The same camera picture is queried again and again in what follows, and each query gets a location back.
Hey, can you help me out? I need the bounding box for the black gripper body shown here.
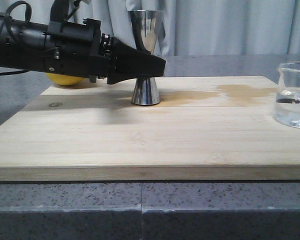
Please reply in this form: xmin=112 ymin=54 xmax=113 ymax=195
xmin=44 ymin=18 xmax=112 ymax=83

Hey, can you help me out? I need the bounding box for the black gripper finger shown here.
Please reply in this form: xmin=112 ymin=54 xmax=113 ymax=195
xmin=133 ymin=34 xmax=151 ymax=54
xmin=107 ymin=37 xmax=166 ymax=85

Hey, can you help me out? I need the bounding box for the steel double jigger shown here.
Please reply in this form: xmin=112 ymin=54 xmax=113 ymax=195
xmin=129 ymin=10 xmax=163 ymax=106

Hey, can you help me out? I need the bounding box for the clear glass beaker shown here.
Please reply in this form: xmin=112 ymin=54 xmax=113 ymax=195
xmin=273 ymin=61 xmax=300 ymax=129

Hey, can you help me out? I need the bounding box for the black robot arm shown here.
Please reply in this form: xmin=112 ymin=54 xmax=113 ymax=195
xmin=0 ymin=15 xmax=166 ymax=85

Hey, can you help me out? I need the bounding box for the yellow lemon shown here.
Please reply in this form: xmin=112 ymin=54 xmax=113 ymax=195
xmin=46 ymin=73 xmax=85 ymax=86

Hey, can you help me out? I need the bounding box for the grey curtain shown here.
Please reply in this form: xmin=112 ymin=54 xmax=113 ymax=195
xmin=0 ymin=0 xmax=300 ymax=59

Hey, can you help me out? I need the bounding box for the wooden cutting board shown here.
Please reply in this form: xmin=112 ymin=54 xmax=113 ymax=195
xmin=0 ymin=76 xmax=300 ymax=181

